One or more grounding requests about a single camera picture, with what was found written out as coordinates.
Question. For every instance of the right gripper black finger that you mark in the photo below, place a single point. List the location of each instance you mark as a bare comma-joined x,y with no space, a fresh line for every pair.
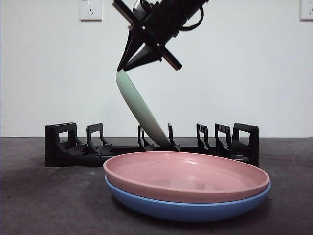
146,57
133,46

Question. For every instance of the light green plate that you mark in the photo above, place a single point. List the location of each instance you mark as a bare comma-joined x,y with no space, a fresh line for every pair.
137,105

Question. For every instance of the pink plate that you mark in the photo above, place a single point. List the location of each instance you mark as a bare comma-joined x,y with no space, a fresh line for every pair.
185,188

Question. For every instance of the blue plate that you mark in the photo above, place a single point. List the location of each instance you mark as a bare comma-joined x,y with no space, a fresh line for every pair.
185,211

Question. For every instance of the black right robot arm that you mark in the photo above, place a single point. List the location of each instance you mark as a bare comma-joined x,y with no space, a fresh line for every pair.
176,9

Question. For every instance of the black plastic dish rack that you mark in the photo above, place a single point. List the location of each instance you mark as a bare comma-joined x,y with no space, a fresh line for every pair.
73,160

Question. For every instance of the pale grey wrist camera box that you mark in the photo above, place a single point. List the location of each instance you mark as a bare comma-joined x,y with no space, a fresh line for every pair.
140,8

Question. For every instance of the white wall socket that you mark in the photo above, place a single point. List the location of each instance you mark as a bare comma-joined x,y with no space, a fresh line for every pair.
91,11
306,9

